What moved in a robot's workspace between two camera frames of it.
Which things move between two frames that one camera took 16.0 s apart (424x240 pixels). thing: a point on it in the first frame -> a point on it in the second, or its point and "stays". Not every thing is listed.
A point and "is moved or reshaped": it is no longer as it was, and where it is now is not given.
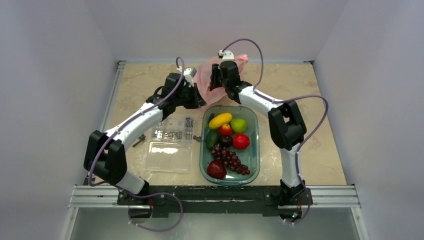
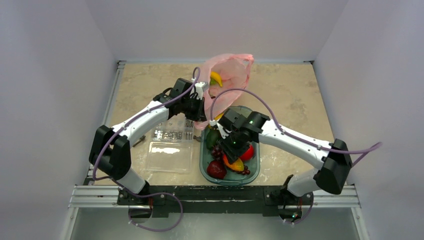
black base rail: x=221 y=200 stays
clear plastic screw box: x=170 y=150 stays
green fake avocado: x=212 y=138 stays
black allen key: x=140 y=139 stays
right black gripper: x=216 y=77 -> x=228 y=149
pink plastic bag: x=202 y=78 is moved or reshaped
